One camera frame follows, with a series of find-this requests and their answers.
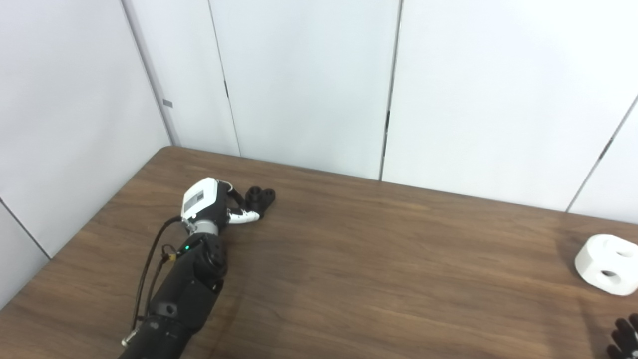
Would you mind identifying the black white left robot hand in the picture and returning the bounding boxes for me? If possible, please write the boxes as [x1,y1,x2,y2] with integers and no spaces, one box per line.
[180,178,261,235]

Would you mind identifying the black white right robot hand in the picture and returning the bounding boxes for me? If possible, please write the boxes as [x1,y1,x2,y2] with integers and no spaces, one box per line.
[607,313,638,359]

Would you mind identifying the black flanged holder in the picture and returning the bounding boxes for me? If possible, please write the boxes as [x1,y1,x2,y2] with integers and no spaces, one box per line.
[244,186,276,217]

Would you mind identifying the round white plastic piece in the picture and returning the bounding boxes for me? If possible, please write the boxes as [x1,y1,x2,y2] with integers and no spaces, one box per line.
[574,234,638,296]

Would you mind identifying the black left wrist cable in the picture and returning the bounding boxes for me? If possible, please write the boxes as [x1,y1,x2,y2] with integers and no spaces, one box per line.
[122,216,185,347]

